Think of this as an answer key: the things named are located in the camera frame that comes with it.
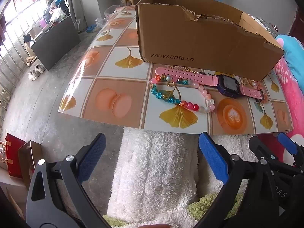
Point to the purple children's smartwatch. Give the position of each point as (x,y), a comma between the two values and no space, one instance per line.
(228,85)

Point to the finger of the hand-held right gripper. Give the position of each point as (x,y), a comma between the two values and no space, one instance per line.
(259,147)
(287,143)

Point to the leaf patterned tablecloth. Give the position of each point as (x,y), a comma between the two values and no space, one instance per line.
(114,99)

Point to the dark grey cabinet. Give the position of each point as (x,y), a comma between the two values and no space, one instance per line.
(57,42)

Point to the clear plastic bag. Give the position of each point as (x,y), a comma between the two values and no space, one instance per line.
(104,20)

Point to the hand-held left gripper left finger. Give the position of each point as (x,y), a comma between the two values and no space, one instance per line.
(92,156)

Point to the red gift bag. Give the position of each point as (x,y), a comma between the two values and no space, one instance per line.
(14,152)

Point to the small blue plastic item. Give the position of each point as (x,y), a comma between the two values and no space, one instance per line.
(91,28)

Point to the pair of beige slippers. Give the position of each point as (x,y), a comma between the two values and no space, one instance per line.
(30,61)

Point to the pale knitted blanket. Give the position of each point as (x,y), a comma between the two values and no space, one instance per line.
(263,25)

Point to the pile of clothes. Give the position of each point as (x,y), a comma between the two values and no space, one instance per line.
(54,4)

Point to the light blue plush blanket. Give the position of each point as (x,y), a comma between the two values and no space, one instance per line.
(294,54)

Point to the grey curtain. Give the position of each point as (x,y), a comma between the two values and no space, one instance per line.
(71,4)

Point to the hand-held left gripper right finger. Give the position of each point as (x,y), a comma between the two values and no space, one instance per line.
(213,158)

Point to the brown cardboard box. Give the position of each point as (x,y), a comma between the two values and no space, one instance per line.
(201,40)

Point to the brown paper bag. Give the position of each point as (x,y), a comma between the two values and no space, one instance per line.
(26,156)

